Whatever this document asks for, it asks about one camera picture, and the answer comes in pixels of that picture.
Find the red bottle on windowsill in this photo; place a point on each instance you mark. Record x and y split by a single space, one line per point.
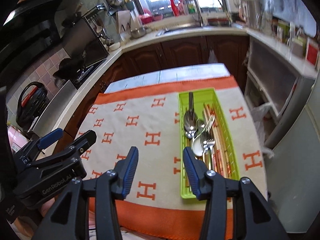
174 8

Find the plain tan chopstick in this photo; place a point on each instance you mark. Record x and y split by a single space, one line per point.
207 114

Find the steel kitchen faucet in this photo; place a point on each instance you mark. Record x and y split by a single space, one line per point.
194 10

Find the small steel spoon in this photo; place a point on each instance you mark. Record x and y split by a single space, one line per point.
199 144

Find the person's left hand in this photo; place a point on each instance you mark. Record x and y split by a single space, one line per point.
46 206

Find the green plastic utensil tray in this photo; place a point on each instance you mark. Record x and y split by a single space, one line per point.
207 96

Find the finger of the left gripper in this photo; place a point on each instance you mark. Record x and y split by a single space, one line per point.
50 138

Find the beige orange H-pattern cloth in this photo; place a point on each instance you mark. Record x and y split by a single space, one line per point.
149 119

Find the black gas stove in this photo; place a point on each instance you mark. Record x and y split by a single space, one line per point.
74 70

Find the large steel spoon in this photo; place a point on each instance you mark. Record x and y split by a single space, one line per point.
190 118

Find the white refrigerator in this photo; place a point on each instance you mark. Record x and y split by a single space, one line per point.
293 171

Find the red striped chopstick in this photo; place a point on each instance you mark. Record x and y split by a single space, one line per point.
220 149

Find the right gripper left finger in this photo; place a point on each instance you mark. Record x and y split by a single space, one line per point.
68 216

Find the steel pot on counter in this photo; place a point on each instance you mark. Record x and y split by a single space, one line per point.
138 32

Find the steel fork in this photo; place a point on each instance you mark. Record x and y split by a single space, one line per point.
208 144
208 123

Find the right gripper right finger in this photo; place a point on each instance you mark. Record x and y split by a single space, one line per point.
253 218

